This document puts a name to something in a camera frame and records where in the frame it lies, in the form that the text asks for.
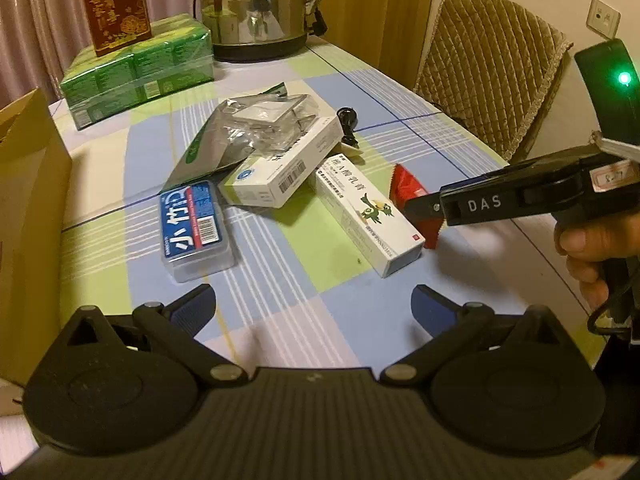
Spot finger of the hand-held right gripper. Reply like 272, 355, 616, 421
402, 191, 448, 226

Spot clear box with blue label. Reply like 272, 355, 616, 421
159, 181, 237, 282

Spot person's right hand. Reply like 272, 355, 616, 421
554, 211, 640, 313

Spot large green tissue pack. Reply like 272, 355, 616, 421
60, 14, 216, 128

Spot brown cardboard box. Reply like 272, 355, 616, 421
0, 87, 74, 387

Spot chair with quilted cushion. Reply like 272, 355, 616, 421
414, 0, 575, 162

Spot red snack packet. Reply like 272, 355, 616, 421
389, 164, 446, 251

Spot pink curtain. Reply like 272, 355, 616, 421
0, 0, 216, 106

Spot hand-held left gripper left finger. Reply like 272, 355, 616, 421
67, 284, 247, 387

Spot stainless steel kettle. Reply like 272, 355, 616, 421
194, 0, 346, 63

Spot single wall socket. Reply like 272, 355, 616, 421
586, 0, 621, 39

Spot white and green medicine box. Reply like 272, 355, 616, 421
218, 115, 343, 208

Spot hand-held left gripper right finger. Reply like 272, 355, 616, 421
380, 284, 568, 387

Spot green and white spray box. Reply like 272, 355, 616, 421
162, 82, 291, 193

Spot clear plastic package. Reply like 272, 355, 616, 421
210, 94, 321, 157

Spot white ointment box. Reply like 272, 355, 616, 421
315, 154, 425, 278

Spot red gift box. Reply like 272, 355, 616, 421
78, 0, 153, 57

